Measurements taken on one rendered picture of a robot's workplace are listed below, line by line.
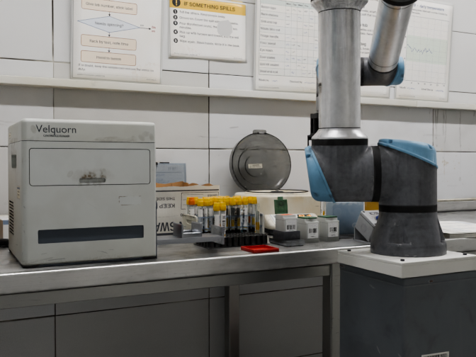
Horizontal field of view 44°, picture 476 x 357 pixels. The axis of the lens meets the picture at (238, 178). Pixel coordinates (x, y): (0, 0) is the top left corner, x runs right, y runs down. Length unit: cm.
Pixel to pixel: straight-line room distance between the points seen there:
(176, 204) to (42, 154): 51
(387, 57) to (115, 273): 81
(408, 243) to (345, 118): 27
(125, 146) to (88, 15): 76
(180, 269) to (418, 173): 53
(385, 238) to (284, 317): 111
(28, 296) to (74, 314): 72
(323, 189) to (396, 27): 42
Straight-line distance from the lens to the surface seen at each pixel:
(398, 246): 120
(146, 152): 130
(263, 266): 139
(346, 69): 121
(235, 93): 207
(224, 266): 135
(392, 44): 146
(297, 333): 232
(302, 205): 181
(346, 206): 170
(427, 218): 123
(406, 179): 121
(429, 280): 119
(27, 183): 125
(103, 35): 197
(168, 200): 164
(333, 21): 123
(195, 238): 137
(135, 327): 204
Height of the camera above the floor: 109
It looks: 2 degrees down
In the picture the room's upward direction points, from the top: straight up
